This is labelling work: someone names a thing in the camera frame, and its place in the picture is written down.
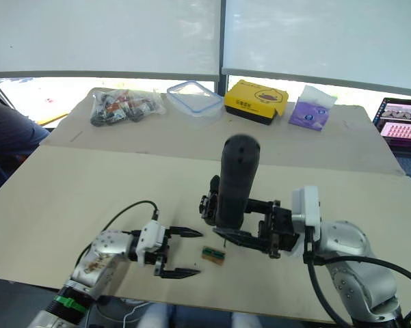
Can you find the yellow duck print box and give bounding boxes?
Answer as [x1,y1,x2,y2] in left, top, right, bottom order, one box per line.
[223,79,289,126]

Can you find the seated person in dark shirt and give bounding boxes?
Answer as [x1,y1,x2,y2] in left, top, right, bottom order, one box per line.
[0,91,51,203]

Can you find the small green brown finger piece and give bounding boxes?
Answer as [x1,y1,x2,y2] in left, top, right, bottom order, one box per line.
[201,245,226,266]

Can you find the creased tan cardboard sheet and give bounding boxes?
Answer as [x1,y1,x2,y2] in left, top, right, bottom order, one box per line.
[39,87,406,177]

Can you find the clear container with blue lid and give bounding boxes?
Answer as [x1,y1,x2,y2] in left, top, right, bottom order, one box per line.
[166,80,224,124]

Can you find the clear bag of parts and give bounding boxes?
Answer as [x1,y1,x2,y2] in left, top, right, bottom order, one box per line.
[89,87,168,128]

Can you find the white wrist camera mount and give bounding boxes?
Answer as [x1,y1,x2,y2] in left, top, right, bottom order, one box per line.
[290,185,324,258]
[135,220,169,268]

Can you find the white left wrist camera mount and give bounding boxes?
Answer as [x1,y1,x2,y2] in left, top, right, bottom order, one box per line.
[135,220,169,268]

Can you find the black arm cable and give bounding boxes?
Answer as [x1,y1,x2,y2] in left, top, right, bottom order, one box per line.
[302,230,411,328]
[75,200,161,268]

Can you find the purple tissue pack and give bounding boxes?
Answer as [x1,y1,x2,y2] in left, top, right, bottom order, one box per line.
[287,85,339,133]

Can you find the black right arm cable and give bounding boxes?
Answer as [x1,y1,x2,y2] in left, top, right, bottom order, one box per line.
[302,230,411,328]

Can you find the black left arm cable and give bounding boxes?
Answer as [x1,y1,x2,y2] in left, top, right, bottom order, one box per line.
[75,200,161,268]

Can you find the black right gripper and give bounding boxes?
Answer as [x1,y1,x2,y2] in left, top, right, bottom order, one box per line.
[211,198,301,260]

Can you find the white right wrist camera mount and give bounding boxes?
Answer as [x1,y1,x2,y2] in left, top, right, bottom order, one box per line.
[290,185,324,258]

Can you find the open laptop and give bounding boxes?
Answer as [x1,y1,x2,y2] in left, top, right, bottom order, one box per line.
[371,97,411,197]

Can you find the thin white cable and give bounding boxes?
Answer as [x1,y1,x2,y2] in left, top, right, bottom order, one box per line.
[122,300,152,328]

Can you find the wide white roller blind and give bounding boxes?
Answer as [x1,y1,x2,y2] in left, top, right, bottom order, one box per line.
[0,0,224,83]

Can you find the dark window frame post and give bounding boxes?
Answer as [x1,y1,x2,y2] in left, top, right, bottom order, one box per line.
[213,0,230,97]

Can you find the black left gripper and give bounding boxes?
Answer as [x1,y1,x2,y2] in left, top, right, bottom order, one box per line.
[153,225,204,280]

